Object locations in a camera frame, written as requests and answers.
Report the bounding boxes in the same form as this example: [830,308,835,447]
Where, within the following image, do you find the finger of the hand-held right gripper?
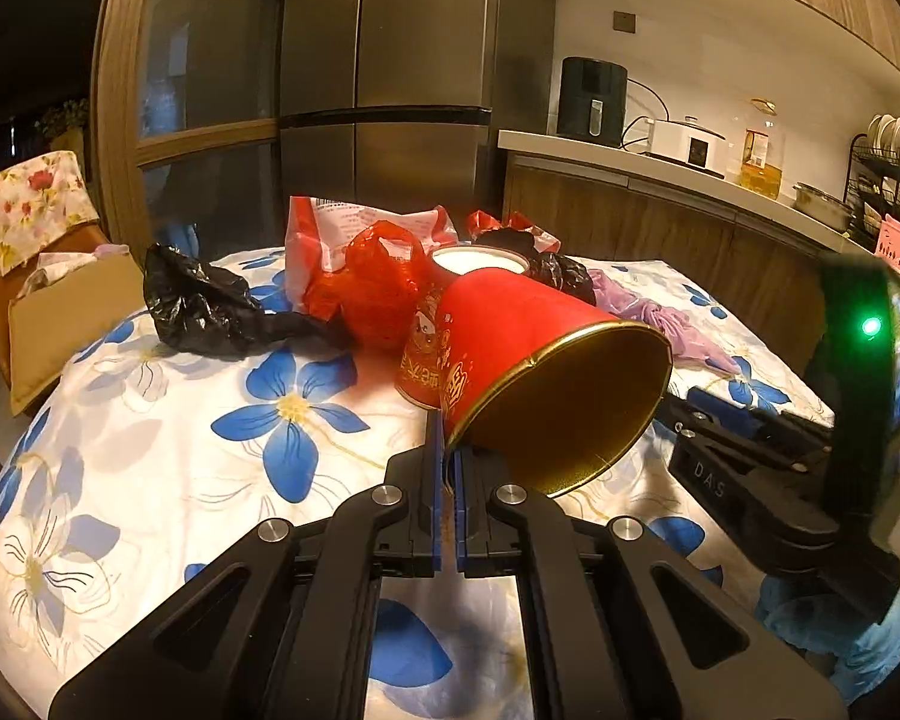
[656,384,833,440]
[669,424,833,515]

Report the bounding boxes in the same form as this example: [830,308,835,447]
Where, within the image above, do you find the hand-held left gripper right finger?
[454,446,848,720]

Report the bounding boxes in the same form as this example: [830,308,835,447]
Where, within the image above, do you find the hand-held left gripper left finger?
[49,414,451,720]

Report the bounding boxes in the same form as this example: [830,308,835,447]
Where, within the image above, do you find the purple plastic bag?
[589,266,743,380]

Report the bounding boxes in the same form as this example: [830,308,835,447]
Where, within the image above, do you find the red paper cup gold inside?
[439,270,674,497]

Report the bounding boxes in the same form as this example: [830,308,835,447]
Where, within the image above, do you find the black plastic bag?
[142,242,353,357]
[480,229,597,308]

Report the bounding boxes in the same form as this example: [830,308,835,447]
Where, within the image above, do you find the person's right hand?
[756,576,900,707]

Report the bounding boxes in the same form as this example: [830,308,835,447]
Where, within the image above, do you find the red printed cup white inside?
[394,246,530,410]

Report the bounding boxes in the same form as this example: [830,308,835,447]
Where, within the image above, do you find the stainless steel pot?
[791,181,860,233]

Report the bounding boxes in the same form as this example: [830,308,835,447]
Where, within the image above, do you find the wooden lower cabinets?
[504,154,833,391]

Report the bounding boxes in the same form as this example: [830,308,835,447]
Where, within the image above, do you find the red plastic bag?
[300,221,428,350]

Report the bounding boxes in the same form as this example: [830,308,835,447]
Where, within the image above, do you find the black dish rack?
[844,112,900,248]

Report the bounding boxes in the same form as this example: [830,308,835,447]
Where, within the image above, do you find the cooking oil bottle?
[736,97,787,200]

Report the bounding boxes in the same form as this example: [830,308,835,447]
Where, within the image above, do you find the blue floral tablecloth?
[0,247,900,720]

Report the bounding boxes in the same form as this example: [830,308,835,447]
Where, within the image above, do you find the white rice cooker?
[641,116,730,177]

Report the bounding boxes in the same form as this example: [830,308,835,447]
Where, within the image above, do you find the red foil packet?
[465,210,563,256]

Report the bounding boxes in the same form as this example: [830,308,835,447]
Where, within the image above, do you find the red and white snack package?
[283,196,458,308]

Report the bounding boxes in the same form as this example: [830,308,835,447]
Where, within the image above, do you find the light kitchen counter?
[497,129,900,293]

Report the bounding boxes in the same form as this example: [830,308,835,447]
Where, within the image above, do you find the black air fryer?
[556,56,629,149]

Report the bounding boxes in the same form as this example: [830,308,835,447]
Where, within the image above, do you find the cardboard box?
[7,244,147,417]

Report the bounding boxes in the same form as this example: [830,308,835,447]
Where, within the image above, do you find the stainless steel refrigerator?
[277,0,560,211]

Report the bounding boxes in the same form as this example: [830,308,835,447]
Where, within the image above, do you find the wooden glass-panel door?
[90,0,293,256]

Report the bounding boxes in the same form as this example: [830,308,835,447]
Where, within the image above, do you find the floral chair cover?
[0,150,102,278]

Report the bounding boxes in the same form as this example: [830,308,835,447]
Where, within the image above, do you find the black power cable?
[621,79,672,151]

